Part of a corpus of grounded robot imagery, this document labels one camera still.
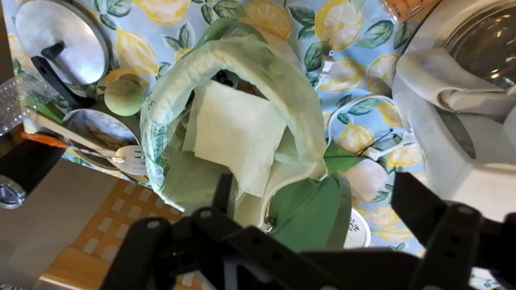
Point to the white plate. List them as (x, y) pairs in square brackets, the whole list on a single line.
[(356, 227)]

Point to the green ball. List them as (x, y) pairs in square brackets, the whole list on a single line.
[(126, 93)]

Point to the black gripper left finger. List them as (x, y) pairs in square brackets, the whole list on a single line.
[(215, 251)]

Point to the white bin green liner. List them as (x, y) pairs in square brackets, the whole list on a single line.
[(171, 101)]

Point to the lemon print tablecloth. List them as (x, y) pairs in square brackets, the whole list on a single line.
[(344, 64)]

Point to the wooden lattice-back chair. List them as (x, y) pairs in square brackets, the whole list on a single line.
[(107, 230)]

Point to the green bin lid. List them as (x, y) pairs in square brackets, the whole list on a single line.
[(307, 214)]

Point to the white paper towel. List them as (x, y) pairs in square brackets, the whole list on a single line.
[(236, 129)]

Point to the clear plastic tub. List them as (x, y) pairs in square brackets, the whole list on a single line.
[(13, 105)]

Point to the white drip coffee maker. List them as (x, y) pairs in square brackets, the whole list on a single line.
[(440, 134)]

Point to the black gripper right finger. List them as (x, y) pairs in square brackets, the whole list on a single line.
[(468, 251)]

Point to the black box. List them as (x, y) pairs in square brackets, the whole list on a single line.
[(26, 166)]

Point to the copper drink can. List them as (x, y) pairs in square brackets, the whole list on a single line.
[(405, 8)]

